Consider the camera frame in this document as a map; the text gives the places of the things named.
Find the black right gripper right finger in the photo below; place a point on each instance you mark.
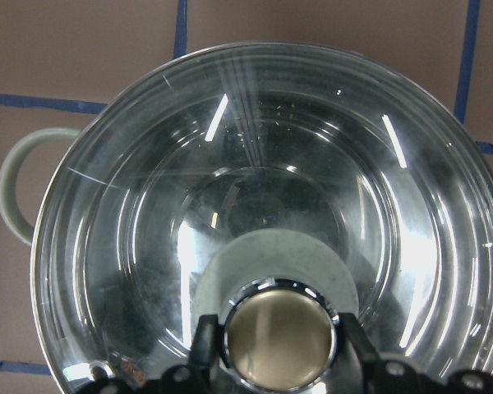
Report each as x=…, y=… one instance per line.
x=381, y=375

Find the glass pot lid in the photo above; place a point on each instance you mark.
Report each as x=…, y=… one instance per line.
x=247, y=166

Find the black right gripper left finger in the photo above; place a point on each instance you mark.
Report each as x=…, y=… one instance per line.
x=197, y=375

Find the pale green cooking pot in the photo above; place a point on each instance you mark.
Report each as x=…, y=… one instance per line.
x=10, y=170

